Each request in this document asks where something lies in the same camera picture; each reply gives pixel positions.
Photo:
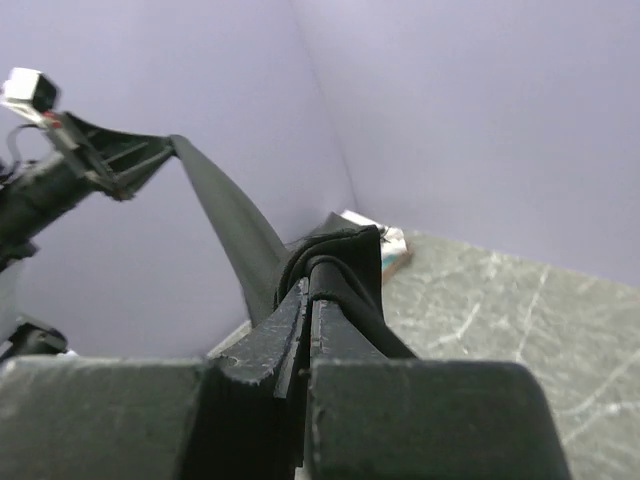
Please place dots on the white folded shirt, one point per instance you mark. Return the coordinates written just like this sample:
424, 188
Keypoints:
392, 239

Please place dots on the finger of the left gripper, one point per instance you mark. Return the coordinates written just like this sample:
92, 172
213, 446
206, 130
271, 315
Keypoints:
108, 139
134, 169

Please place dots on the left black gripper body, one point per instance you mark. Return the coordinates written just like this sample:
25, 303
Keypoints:
84, 159

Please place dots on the teal folded shirt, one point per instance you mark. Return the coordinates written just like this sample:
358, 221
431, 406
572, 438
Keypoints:
392, 261

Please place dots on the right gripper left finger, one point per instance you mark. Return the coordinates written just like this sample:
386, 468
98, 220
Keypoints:
239, 415

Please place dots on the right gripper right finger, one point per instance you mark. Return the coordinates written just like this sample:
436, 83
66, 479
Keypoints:
370, 417

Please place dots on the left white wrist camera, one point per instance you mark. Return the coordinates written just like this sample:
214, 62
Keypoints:
29, 93

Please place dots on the tan folded shirt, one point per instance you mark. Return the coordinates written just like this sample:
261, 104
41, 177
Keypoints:
407, 261

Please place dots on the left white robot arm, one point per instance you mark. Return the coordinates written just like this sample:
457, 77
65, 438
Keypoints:
34, 195

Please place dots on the black t shirt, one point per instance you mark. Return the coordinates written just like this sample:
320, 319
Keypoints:
267, 269

